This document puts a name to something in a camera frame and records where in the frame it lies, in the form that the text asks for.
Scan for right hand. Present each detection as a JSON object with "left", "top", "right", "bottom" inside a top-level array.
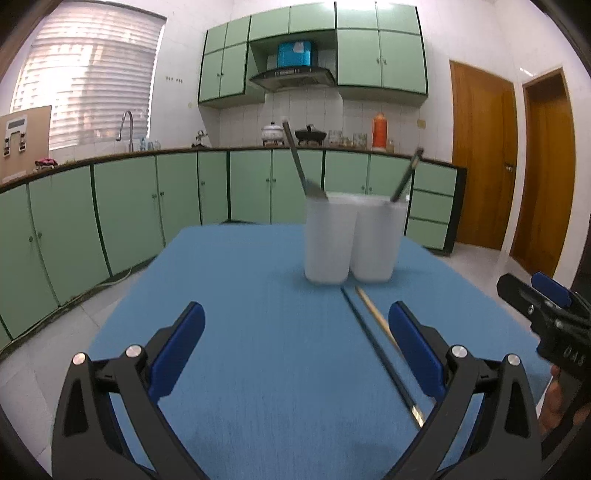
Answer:
[{"left": 538, "top": 365, "right": 566, "bottom": 436}]

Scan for thin dark chopstick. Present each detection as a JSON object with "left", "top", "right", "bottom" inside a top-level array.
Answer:
[{"left": 341, "top": 287, "right": 425, "bottom": 429}]

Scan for wooden door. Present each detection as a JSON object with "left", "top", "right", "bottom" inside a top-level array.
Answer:
[
  {"left": 510, "top": 68, "right": 576, "bottom": 276},
  {"left": 450, "top": 61, "right": 518, "bottom": 250}
]

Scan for light wooden chopstick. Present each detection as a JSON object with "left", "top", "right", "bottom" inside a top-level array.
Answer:
[{"left": 355, "top": 286, "right": 401, "bottom": 353}]

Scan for black chopstick silver tip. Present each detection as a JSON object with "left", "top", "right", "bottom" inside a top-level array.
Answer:
[{"left": 390, "top": 147, "right": 424, "bottom": 203}]

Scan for blue table cloth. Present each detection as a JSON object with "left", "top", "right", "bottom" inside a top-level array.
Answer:
[{"left": 87, "top": 223, "right": 553, "bottom": 480}]

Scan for white utensil holder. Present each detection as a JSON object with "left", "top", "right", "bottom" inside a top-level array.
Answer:
[{"left": 304, "top": 192, "right": 409, "bottom": 285}]

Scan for green lower cabinets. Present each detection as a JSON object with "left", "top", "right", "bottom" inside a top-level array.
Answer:
[{"left": 1, "top": 147, "right": 467, "bottom": 351}]

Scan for green cabinets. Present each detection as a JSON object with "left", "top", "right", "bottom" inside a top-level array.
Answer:
[
  {"left": 197, "top": 1, "right": 429, "bottom": 109},
  {"left": 1, "top": 147, "right": 467, "bottom": 351}
]

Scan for orange thermos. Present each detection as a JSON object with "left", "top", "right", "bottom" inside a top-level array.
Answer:
[{"left": 372, "top": 112, "right": 388, "bottom": 151}]

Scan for glass jars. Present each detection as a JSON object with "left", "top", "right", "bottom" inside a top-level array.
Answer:
[{"left": 328, "top": 130, "right": 368, "bottom": 150}]

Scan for dark grey chopstick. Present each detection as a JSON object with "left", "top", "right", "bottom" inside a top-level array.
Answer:
[{"left": 281, "top": 119, "right": 328, "bottom": 200}]

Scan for chrome faucet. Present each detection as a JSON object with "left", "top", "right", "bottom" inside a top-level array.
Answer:
[{"left": 115, "top": 110, "right": 136, "bottom": 153}]

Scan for black wok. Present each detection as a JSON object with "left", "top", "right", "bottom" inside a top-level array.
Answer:
[{"left": 294, "top": 124, "right": 327, "bottom": 146}]

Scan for cardboard box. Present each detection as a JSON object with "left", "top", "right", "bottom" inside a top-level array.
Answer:
[{"left": 0, "top": 106, "right": 52, "bottom": 184}]

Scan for green upper cabinets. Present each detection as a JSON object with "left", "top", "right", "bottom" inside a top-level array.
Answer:
[{"left": 197, "top": 1, "right": 429, "bottom": 109}]

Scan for small kettle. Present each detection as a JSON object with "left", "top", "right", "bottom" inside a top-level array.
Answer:
[{"left": 191, "top": 130, "right": 209, "bottom": 149}]

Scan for white cooking pot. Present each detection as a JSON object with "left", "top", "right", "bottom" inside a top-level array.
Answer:
[{"left": 262, "top": 121, "right": 286, "bottom": 146}]

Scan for black range hood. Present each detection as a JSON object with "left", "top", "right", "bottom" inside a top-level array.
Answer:
[{"left": 249, "top": 66, "right": 337, "bottom": 93}]

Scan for blue box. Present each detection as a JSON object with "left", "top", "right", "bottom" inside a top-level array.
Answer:
[{"left": 277, "top": 40, "right": 318, "bottom": 68}]

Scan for window blinds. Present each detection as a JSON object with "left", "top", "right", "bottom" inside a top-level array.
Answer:
[{"left": 10, "top": 1, "right": 165, "bottom": 150}]

